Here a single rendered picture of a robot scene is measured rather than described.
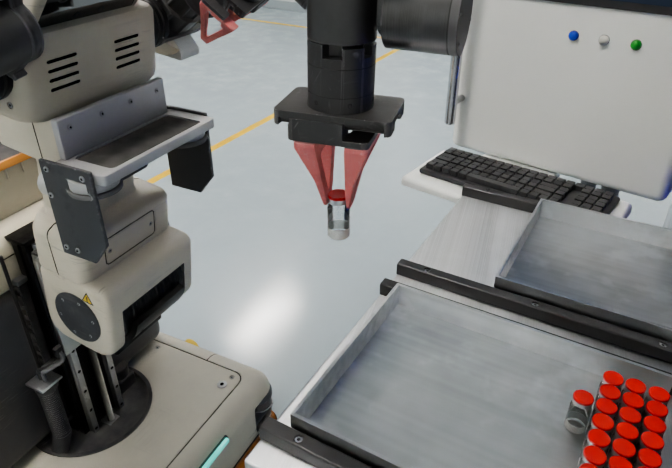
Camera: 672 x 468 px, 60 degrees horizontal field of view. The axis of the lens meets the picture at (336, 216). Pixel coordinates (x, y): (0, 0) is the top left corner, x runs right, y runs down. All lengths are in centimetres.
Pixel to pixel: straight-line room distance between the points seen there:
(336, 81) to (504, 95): 96
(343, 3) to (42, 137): 64
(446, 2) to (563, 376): 48
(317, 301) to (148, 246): 120
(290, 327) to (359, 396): 144
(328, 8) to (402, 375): 44
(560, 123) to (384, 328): 75
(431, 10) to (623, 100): 93
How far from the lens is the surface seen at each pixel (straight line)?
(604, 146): 137
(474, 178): 130
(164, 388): 159
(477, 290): 84
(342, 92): 48
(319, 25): 48
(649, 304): 93
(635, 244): 106
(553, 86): 137
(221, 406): 152
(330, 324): 214
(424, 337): 78
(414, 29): 45
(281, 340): 208
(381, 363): 74
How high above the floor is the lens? 140
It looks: 30 degrees down
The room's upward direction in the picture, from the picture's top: straight up
